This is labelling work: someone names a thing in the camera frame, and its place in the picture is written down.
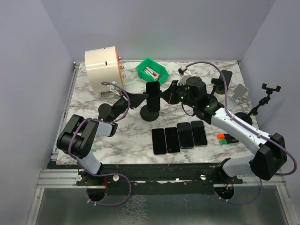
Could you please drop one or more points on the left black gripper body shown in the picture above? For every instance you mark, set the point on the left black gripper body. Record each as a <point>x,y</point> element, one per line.
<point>120,106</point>

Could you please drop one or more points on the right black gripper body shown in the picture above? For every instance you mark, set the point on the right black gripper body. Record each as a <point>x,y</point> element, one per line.
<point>183,98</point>

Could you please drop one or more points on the black phone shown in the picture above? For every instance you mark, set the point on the black phone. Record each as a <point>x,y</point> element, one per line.
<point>185,135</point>

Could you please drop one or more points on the dark phone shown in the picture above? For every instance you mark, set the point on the dark phone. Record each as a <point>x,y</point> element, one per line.
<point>199,134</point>

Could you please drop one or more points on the silver phone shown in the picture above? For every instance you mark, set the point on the silver phone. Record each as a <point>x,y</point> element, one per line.
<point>172,140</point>

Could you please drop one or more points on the purple phone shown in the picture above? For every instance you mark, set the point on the purple phone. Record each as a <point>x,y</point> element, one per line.
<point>158,141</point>

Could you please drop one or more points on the black tripod phone stand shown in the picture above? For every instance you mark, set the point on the black tripod phone stand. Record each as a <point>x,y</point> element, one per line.
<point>254,111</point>

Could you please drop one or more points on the black round base phone stand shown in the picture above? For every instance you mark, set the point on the black round base phone stand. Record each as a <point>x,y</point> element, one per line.
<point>218,86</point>

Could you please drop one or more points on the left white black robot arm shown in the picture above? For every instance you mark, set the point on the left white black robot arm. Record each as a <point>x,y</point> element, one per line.
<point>78,135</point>

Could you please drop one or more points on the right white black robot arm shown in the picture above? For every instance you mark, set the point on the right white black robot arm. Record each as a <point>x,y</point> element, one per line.
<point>267,150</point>

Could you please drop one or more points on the white markers in bin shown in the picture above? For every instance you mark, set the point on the white markers in bin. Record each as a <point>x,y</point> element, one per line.
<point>152,73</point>

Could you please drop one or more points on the green plastic bin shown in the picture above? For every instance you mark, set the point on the green plastic bin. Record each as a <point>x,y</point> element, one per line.
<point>153,65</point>

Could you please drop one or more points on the cream cylindrical drum device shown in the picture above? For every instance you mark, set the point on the cream cylindrical drum device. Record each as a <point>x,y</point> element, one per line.
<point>102,65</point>

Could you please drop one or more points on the orange cap marker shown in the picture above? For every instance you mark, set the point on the orange cap marker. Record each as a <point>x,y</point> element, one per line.
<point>224,136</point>

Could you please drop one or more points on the green cap marker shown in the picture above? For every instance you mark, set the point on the green cap marker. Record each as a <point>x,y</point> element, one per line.
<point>228,141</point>

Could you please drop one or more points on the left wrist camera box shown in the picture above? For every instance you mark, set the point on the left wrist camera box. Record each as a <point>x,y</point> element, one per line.
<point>112,86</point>

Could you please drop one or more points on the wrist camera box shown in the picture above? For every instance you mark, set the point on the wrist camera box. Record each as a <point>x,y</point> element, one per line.
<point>112,86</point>
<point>184,75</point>

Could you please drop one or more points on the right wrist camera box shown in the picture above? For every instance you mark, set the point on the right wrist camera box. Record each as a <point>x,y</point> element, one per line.
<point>184,75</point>

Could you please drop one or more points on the black front mounting rail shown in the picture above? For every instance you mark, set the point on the black front mounting rail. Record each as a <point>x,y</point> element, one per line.
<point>158,179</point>

